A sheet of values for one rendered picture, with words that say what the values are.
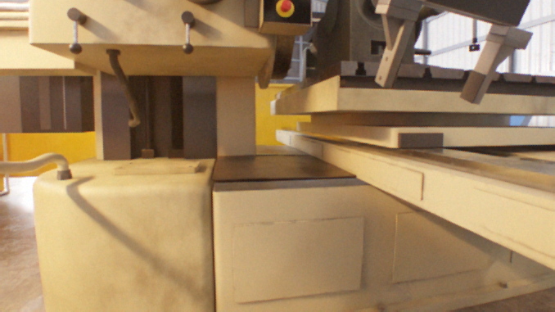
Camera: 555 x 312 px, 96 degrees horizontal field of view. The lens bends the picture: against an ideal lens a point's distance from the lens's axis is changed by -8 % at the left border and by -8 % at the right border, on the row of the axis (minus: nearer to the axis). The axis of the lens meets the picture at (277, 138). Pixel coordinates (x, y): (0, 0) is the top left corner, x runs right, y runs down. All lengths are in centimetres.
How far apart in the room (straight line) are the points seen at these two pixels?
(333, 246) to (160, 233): 63
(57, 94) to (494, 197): 184
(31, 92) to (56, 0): 87
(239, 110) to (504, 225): 128
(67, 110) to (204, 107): 73
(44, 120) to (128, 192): 92
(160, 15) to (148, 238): 74
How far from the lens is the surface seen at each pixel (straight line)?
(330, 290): 121
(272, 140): 336
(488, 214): 64
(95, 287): 120
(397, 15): 35
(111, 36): 100
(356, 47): 90
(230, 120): 156
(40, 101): 185
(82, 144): 372
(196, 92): 157
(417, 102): 94
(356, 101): 83
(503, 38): 43
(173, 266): 109
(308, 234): 107
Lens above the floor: 83
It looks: 4 degrees down
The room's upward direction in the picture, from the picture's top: straight up
